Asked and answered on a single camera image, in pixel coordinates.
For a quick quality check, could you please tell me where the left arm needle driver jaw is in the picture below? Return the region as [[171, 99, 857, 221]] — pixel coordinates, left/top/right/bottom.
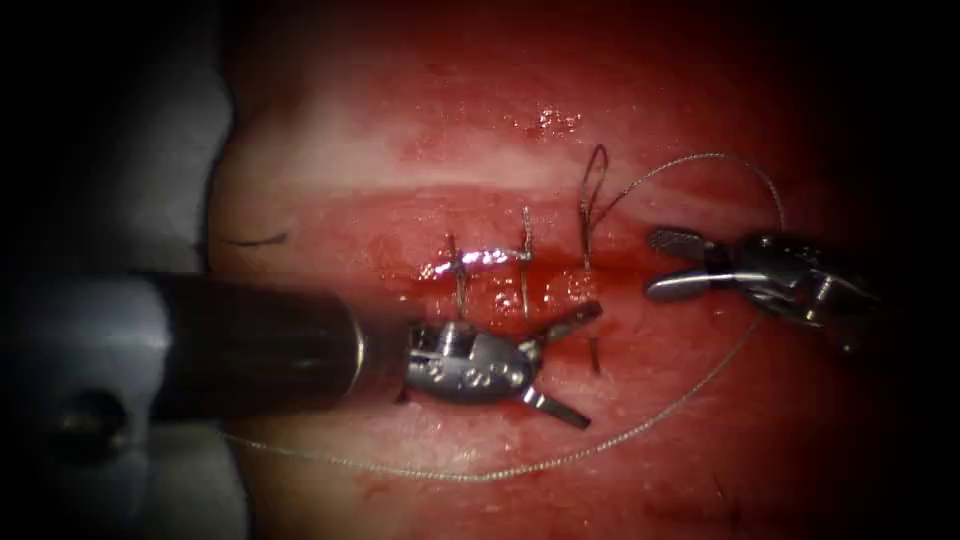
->
[[521, 385, 593, 432], [535, 300, 604, 349]]

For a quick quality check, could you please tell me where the right arm needle driver jaw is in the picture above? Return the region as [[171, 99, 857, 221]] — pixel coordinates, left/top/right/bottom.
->
[[646, 226, 715, 262], [642, 269, 742, 304]]

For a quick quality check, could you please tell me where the right arm needle driver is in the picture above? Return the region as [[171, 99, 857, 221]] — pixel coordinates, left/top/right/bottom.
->
[[703, 232, 884, 352]]

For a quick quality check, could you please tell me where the left arm needle driver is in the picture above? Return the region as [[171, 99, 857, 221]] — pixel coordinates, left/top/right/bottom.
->
[[404, 320, 547, 406]]

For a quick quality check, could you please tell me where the blue thread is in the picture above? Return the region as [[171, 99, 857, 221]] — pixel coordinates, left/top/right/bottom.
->
[[221, 143, 787, 483]]

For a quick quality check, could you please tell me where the blue stitching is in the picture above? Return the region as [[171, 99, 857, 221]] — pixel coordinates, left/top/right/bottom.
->
[[442, 206, 538, 320]]

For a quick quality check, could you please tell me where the tissue pad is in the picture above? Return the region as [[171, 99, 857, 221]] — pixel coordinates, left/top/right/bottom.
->
[[202, 0, 960, 540]]

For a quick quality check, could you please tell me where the short black thread piece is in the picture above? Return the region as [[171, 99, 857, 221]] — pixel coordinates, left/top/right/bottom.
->
[[224, 232, 290, 249]]

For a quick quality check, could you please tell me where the cloth drape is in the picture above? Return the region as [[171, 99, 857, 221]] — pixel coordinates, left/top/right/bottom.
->
[[0, 44, 253, 540]]

